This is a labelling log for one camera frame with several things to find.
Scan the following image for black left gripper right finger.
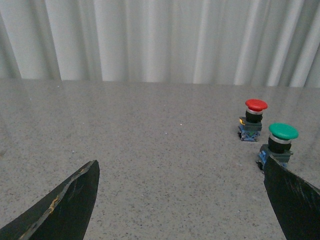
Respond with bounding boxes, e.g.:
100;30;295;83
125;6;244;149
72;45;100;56
263;155;320;240

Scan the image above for green mushroom push button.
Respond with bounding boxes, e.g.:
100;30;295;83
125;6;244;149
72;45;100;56
256;122;299;171

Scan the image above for red mushroom push button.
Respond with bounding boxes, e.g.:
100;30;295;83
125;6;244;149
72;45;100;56
238;98;268;142

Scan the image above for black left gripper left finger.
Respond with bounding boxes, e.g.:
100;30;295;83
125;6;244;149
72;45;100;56
0;160;100;240

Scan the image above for white pleated curtain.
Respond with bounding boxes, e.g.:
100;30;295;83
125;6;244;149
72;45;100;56
0;0;320;88

